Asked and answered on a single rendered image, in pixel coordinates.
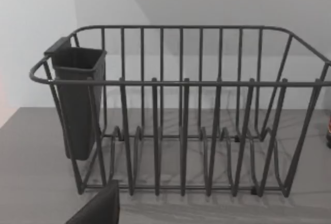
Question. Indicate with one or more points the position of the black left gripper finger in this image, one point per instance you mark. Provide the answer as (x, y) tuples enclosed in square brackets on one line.
[(103, 206)]

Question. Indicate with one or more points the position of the dark grey cutlery holder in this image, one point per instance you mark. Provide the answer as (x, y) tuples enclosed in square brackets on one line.
[(77, 105)]

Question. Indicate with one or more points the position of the dark brown bottle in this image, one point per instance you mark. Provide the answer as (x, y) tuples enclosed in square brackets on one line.
[(328, 131)]

